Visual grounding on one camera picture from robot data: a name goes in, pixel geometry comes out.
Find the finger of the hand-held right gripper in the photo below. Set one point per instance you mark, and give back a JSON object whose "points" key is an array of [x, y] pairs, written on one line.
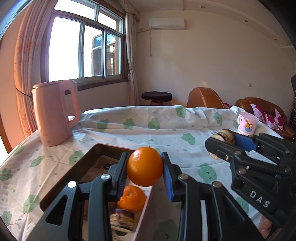
{"points": [[217, 146], [246, 142]]}

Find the pink metal tin box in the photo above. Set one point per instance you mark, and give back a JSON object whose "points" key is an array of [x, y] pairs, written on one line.
{"points": [[144, 217]]}

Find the dark round stool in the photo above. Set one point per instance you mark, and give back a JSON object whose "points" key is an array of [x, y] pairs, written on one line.
{"points": [[156, 95]]}

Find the sliding glass window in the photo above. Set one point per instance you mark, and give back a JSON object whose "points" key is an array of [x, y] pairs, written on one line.
{"points": [[83, 51]]}

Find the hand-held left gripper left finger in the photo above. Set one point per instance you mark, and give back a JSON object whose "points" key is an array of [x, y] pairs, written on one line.
{"points": [[122, 180]]}

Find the wrinkled tangerine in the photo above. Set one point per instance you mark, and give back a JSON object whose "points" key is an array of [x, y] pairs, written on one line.
{"points": [[131, 198]]}

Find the pink electric kettle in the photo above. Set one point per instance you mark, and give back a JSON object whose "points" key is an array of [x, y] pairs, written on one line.
{"points": [[55, 111]]}

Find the person's right hand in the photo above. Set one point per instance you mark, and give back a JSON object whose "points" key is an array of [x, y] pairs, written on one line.
{"points": [[264, 228]]}

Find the brown leather sofa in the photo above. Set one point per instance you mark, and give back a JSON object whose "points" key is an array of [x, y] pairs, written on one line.
{"points": [[245, 102]]}

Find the printed paper sheet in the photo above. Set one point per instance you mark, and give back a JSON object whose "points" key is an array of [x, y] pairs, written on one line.
{"points": [[103, 162]]}

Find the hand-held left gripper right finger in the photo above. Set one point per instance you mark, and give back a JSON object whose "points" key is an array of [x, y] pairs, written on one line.
{"points": [[167, 183]]}

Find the beige curtain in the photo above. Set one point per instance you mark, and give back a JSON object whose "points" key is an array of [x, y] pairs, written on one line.
{"points": [[133, 64]]}

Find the white air conditioner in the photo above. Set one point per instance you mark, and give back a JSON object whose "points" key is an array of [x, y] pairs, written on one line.
{"points": [[166, 23]]}

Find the pink cartoon cup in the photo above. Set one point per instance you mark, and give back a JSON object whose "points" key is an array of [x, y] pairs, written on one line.
{"points": [[247, 124]]}

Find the cloud print tablecloth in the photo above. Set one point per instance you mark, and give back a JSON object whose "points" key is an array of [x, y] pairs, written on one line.
{"points": [[138, 136]]}

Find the pink patterned curtain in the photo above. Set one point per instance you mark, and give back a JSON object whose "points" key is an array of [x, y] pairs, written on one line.
{"points": [[25, 58]]}

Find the smooth small orange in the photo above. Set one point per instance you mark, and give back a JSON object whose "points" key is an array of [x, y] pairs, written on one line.
{"points": [[144, 166]]}

